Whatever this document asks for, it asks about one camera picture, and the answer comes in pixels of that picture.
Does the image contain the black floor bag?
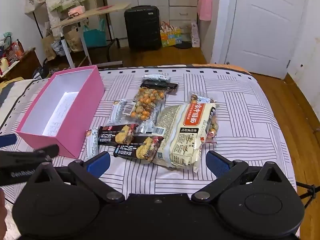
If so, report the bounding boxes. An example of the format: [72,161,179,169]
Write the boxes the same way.
[32,60,52,79]

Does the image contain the cream bag red handles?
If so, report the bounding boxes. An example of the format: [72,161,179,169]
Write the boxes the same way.
[0,57,12,77]

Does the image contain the striped white bedsheet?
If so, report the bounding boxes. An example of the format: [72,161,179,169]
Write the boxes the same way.
[0,64,298,205]

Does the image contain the white standing packet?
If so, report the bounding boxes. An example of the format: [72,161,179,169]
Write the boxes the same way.
[191,20,201,48]

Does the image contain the cream noodle packet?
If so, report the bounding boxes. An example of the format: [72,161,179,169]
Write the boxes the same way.
[152,102,217,173]

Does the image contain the pink cardboard box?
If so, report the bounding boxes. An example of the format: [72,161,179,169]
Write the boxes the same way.
[15,65,105,159]

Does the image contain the white sausage packet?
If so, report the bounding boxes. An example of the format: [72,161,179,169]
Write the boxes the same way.
[110,99,135,124]
[86,128,99,162]

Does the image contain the pink hanging bag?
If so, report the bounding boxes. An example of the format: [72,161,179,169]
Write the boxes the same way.
[197,0,213,21]

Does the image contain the grey striped quilt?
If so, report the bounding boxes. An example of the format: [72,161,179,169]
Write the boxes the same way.
[0,79,33,120]

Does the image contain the red patterned bag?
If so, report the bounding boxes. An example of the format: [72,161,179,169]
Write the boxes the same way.
[5,40,25,63]

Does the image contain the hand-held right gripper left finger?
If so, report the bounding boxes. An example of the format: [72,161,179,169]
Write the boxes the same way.
[27,151,125,203]

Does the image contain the white door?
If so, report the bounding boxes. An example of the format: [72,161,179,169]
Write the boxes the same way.
[219,0,309,79]

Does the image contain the dark wooden nightstand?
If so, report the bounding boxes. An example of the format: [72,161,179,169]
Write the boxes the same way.
[0,47,42,82]

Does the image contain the white plastic bag blue print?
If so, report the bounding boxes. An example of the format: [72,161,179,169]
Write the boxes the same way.
[51,41,66,56]

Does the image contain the pink tissue box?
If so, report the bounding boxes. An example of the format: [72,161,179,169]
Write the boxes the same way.
[67,5,85,17]

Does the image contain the colourful cardboard box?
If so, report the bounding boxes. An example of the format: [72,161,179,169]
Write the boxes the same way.
[160,21,182,47]

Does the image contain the black suitcase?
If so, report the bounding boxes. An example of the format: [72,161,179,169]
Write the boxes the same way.
[124,5,162,52]

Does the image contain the black snack packet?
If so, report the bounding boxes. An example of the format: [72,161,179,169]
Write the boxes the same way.
[140,80,179,95]

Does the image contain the clear bag orange coated nuts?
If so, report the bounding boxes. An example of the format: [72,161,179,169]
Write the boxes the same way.
[130,87,167,122]

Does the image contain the black tripod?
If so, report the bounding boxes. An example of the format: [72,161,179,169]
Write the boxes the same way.
[296,181,320,202]

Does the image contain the wooden rolling side table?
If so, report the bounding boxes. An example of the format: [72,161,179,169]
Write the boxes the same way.
[50,2,132,68]

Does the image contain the plain brown paper bag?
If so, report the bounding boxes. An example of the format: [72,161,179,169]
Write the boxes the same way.
[41,34,57,61]

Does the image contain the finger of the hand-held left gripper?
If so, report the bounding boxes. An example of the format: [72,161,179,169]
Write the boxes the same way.
[0,134,17,146]
[0,144,60,170]

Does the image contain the black cookie packet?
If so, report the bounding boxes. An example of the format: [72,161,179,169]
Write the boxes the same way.
[113,135,164,162]
[97,123,139,146]

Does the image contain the small clear packet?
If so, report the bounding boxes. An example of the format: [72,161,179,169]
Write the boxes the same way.
[139,123,166,137]

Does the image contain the grey silver snack packet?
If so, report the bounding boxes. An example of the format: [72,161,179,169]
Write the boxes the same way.
[142,73,170,82]

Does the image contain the printed brown paper bag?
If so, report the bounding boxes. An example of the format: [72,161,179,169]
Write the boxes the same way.
[65,26,84,52]

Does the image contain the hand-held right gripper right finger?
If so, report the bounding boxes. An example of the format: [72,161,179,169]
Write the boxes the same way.
[191,150,290,203]

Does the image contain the teal shopping bag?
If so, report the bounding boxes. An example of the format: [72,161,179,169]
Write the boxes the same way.
[83,19,107,48]

